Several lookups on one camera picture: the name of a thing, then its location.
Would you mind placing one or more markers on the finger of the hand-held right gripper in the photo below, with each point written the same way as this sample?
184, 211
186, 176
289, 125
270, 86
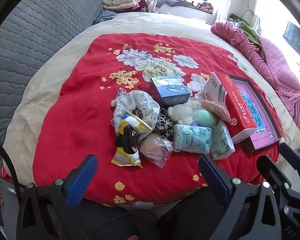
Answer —
292, 155
275, 172

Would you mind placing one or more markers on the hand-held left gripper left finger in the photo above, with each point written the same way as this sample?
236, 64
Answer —
82, 178

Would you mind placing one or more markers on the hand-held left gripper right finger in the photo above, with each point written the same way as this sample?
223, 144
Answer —
212, 177

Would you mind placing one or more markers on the grey box tray pink inside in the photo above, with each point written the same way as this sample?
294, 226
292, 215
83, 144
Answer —
261, 140

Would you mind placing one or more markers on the teal tissue pack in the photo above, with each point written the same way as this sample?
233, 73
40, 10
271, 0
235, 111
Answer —
221, 142
192, 140

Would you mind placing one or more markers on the yellow cartoon snack packet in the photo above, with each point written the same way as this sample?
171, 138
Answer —
127, 142

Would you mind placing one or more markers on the clear bag with beige item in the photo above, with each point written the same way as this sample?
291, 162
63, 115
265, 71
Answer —
152, 150

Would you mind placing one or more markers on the peach pink soft pack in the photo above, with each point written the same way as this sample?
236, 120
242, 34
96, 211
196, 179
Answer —
215, 107

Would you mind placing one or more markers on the leopard print cloth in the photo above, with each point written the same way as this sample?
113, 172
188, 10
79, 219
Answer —
165, 125

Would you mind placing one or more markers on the cream teddy bear purple dress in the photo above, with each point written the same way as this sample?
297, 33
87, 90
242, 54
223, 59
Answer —
180, 112

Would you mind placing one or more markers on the white floral cloth pouch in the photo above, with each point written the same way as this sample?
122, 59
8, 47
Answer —
135, 102

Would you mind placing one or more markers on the mint green ball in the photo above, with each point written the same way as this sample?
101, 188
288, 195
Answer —
205, 118

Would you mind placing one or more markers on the red and white carton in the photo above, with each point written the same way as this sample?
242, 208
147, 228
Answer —
240, 110

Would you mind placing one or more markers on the red floral blanket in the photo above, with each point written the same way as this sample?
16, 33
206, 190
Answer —
77, 105

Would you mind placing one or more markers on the red fabric item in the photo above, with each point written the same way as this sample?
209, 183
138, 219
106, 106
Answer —
6, 173

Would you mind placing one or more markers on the pink quilt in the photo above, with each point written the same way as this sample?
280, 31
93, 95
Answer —
277, 67

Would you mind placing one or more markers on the blue box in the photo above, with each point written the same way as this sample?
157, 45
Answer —
170, 92

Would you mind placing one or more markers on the green cloth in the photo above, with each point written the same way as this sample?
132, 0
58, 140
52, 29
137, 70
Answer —
250, 32

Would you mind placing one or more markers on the white metal rack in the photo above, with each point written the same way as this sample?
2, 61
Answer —
257, 21

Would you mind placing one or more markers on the dark patterned bag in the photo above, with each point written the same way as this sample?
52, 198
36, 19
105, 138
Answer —
237, 18

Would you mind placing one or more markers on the grey quilted headboard cover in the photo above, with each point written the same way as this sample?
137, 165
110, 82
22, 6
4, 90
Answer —
40, 30

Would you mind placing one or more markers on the blue patterned cloth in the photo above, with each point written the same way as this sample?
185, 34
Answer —
103, 17

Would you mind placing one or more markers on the white window bench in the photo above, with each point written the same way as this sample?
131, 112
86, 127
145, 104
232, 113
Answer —
182, 12

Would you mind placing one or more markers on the colourful folded cloth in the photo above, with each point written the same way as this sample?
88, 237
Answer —
204, 6

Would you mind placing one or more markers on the grey purple clothes pile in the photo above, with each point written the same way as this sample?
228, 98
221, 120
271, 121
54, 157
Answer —
175, 2

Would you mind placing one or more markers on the stack of folded clothes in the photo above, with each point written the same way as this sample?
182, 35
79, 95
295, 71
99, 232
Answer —
117, 2

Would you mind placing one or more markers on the black wall television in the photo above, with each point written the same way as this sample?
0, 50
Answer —
298, 38

